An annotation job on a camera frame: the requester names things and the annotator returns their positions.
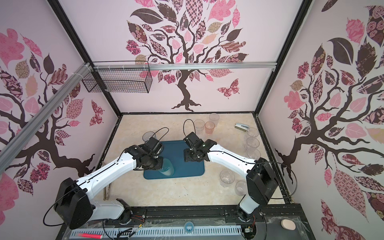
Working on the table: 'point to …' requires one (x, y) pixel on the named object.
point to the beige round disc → (288, 224)
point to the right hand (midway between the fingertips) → (187, 154)
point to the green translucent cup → (167, 168)
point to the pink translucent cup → (209, 127)
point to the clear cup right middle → (251, 142)
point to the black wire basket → (119, 77)
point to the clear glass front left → (226, 177)
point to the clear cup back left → (199, 124)
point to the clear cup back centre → (214, 117)
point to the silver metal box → (244, 128)
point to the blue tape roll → (189, 227)
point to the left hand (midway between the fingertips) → (159, 167)
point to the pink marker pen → (91, 235)
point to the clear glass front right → (241, 188)
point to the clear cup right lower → (254, 154)
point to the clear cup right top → (252, 132)
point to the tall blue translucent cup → (147, 135)
